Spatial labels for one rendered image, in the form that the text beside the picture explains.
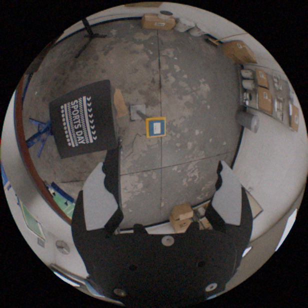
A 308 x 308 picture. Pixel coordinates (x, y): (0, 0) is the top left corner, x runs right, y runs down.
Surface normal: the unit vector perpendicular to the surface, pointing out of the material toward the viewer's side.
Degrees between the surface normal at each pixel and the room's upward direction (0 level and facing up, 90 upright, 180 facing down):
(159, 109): 0
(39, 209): 58
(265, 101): 89
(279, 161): 90
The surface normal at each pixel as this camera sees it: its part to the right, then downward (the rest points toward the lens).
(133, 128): 0.26, 0.48
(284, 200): -0.96, 0.16
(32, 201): 0.96, 0.12
